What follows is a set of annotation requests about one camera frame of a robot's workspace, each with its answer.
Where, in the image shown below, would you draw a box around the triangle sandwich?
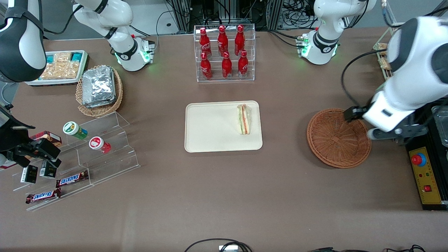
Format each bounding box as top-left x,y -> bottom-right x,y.
237,104 -> 252,135

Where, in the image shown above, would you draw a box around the round brown wicker basket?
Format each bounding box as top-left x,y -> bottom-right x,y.
307,108 -> 372,169

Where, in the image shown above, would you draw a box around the white plastic snack tray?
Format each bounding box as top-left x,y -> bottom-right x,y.
25,50 -> 90,86

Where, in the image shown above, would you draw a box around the light oval wicker basket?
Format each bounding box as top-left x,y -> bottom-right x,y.
76,65 -> 124,118

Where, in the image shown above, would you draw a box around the beige rectangular serving tray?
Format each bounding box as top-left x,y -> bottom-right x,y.
184,100 -> 263,153

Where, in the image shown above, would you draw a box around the small black box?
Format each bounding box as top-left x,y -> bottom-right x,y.
39,161 -> 57,179
20,164 -> 38,184

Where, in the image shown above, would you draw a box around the brown red snack box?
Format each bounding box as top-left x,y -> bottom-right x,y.
30,131 -> 63,147

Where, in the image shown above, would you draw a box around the clear plastic container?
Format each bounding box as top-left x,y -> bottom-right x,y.
432,106 -> 448,147

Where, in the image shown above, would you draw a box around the snickers bar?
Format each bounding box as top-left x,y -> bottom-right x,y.
25,188 -> 62,204
56,170 -> 89,188

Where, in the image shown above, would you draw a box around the yellow control panel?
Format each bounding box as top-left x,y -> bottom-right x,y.
408,146 -> 443,205

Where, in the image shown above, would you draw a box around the green snack can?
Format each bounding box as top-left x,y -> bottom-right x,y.
63,121 -> 89,140

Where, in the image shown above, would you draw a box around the black yellow control box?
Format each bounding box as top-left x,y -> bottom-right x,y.
395,101 -> 448,211

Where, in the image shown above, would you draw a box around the red snack can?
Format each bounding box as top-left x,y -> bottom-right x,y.
89,136 -> 112,154

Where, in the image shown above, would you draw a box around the clear acrylic stepped stand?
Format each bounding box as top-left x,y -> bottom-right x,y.
12,111 -> 141,211

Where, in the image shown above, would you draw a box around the silver foil packet stack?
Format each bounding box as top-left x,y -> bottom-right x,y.
82,66 -> 117,108

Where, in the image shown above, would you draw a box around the red cola bottle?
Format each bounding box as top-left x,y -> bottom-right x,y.
200,52 -> 212,80
218,25 -> 229,56
238,50 -> 249,78
234,25 -> 245,56
199,28 -> 212,58
222,52 -> 233,79

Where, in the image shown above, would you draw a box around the clear acrylic bottle rack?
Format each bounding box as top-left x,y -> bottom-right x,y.
194,24 -> 256,83

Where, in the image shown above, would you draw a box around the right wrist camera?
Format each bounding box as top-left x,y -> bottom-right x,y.
31,138 -> 61,160

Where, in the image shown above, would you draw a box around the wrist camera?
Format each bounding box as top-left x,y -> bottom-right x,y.
344,106 -> 369,122
31,138 -> 61,160

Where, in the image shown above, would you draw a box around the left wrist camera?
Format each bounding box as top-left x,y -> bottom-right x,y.
344,106 -> 369,122

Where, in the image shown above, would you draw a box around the white wire rack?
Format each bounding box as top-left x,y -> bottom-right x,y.
373,27 -> 397,82

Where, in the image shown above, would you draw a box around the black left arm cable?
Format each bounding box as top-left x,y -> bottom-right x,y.
341,49 -> 386,113

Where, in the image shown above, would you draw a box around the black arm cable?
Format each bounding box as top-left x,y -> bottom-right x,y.
42,5 -> 84,35
341,49 -> 386,113

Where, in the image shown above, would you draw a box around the black cable bundle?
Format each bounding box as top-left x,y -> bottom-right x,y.
308,244 -> 427,252

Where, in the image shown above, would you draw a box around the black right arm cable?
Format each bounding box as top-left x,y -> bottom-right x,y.
42,5 -> 84,35

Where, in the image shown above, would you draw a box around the tangled background cables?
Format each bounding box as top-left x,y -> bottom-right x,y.
282,0 -> 317,29

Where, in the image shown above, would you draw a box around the black looped floor cable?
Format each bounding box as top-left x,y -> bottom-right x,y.
184,239 -> 253,252

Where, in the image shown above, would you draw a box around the aluminium frame rack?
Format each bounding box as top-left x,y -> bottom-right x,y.
168,0 -> 285,33

